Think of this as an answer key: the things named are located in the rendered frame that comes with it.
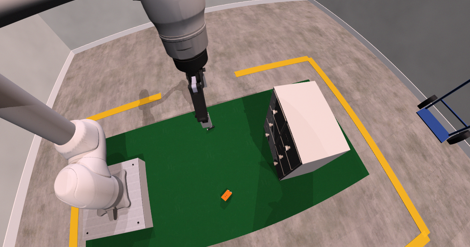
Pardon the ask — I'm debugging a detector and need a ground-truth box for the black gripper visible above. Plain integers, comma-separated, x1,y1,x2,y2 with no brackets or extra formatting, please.
173,49,212,128

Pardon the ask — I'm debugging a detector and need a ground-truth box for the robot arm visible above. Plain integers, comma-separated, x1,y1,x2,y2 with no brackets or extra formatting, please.
0,0,208,221

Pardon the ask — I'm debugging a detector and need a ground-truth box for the small grey chest of drawers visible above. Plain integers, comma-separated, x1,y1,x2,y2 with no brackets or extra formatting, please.
271,81,350,181

